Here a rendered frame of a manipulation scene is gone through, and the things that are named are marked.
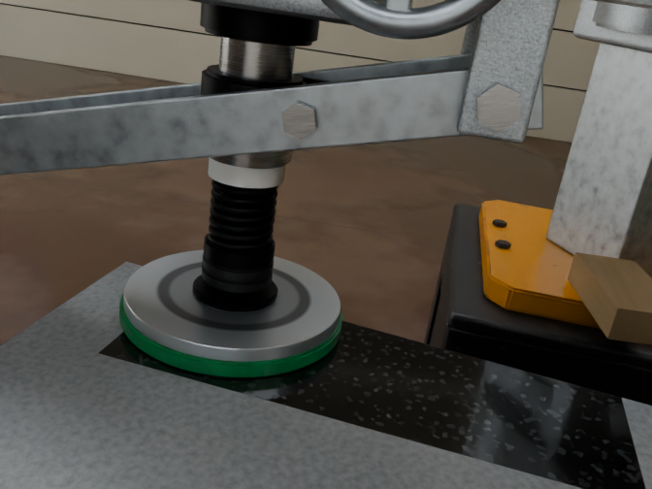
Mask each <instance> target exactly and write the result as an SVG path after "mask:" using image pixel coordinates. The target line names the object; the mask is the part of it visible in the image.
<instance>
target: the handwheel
mask: <svg viewBox="0 0 652 489"><path fill-rule="evenodd" d="M321 1H322V2H323V3H324V4H325V5H326V6H327V7H328V8H329V9H330V10H331V11H333V12H334V13H335V14H336V15H337V16H339V17H341V18H342V19H343V20H345V21H346V22H348V23H350V24H352V25H354V26H355V27H357V28H360V29H362V30H364V31H367V32H369V33H372V34H376V35H378V36H382V37H387V38H393V39H403V40H415V39H425V38H431V37H436V36H439V35H443V34H446V33H449V32H452V31H454V30H457V29H459V28H462V27H464V26H466V25H468V24H469V23H471V22H473V21H475V20H477V19H478V18H480V17H481V16H483V15H485V14H486V13H487V12H489V11H490V10H491V9H492V8H493V7H495V6H496V5H497V4H498V3H499V2H500V1H501V0H445V1H443V2H440V3H438V4H435V5H431V6H427V7H420V8H412V0H385V5H384V4H381V3H377V2H376V1H374V0H321Z"/></svg>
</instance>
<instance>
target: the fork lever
mask: <svg viewBox="0 0 652 489"><path fill-rule="evenodd" d="M471 57H472V54H471V53H467V54H457V55H448V56H440V57H431V58H421V59H412V60H404V61H394V62H385V63H376V64H367V65H358V66H349V67H341V68H331V69H322V70H313V71H304V72H295V73H292V74H294V75H297V76H300V77H306V78H312V79H318V80H324V81H329V82H321V83H311V84H302V85H292V86H283V87H274V88H264V89H254V90H246V91H236V92H226V93H217V94H208V95H201V83H200V82H196V83H187V84H178V85H169V86H160V87H151V88H142V89H133V90H123V91H115V92H106V93H96V94H87V95H79V96H70V97H60V98H51V99H43V100H33V101H24V102H15V103H6V104H0V175H11V174H23V173H34V172H45V171H57V170H69V169H79V168H91V167H103V166H114V165H125V164H137V163H148V162H160V161H171V160H182V159H194V158H206V157H216V156H228V155H240V154H252V153H262V152H274V151H286V150H297V149H308V148H320V147H342V146H353V145H364V144H376V143H388V142H399V141H410V140H422V139H434V138H444V137H456V136H468V135H464V134H460V133H459V132H458V131H457V122H458V117H459V112H460V109H461V104H462V99H463V94H464V90H465V85H466V80H467V75H468V71H469V67H470V62H471ZM476 104H477V121H478V122H479V123H481V124H483V125H486V126H488V127H490V128H492V129H494V130H496V131H499V132H501V131H503V130H504V129H506V128H507V127H508V126H509V125H511V124H512V123H514V122H515V121H517V120H519V119H520V118H521V99H520V93H519V92H517V91H515V90H513V89H511V88H509V87H507V86H504V85H502V84H500V83H498V82H497V83H495V84H494V85H492V86H491V87H489V88H488V89H487V90H485V91H484V92H482V93H481V94H479V95H478V96H476ZM542 128H543V68H542V72H541V76H540V80H539V84H538V91H537V95H536V99H535V103H534V106H533V110H532V114H531V118H530V122H529V126H528V129H527V130H536V129H542Z"/></svg>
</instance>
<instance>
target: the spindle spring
mask: <svg viewBox="0 0 652 489"><path fill-rule="evenodd" d="M212 186H213V188H212V192H211V194H212V198H211V204H212V206H211V207H210V213H211V216H210V217H209V221H210V224H209V231H210V232H209V234H208V239H209V240H210V242H211V243H213V244H214V245H217V246H219V247H222V248H225V249H229V250H236V251H251V250H256V249H260V248H263V247H265V246H267V245H269V244H270V243H271V242H272V240H273V232H274V222H275V217H274V215H275V214H276V208H275V206H276V204H277V199H276V197H277V188H278V186H275V187H270V188H239V187H232V186H228V185H226V184H224V183H221V182H218V181H216V180H214V179H213V180H212ZM221 192H223V193H221ZM225 193H227V194H231V195H237V196H261V195H263V196H261V197H255V198H242V197H234V196H229V195H226V194H225ZM219 201H220V202H219ZM225 203H226V204H231V205H237V206H259V205H262V206H259V207H251V208H244V207H234V206H229V205H225ZM225 212H228V213H232V214H242V215H252V214H259V213H261V214H259V215H254V216H237V215H231V214H227V213H225ZM223 221H224V222H229V223H235V224H257V223H260V224H257V225H247V226H242V225H232V224H227V223H224V222H223ZM217 228H218V229H217ZM219 229H220V230H219ZM221 230H223V231H227V232H233V233H255V234H248V235H239V234H231V233H226V232H223V231H221ZM256 232H259V233H256ZM220 239H221V240H220ZM222 240H224V241H228V242H235V243H251V242H256V243H251V244H233V243H228V242H224V241H222ZM258 241H259V242H258Z"/></svg>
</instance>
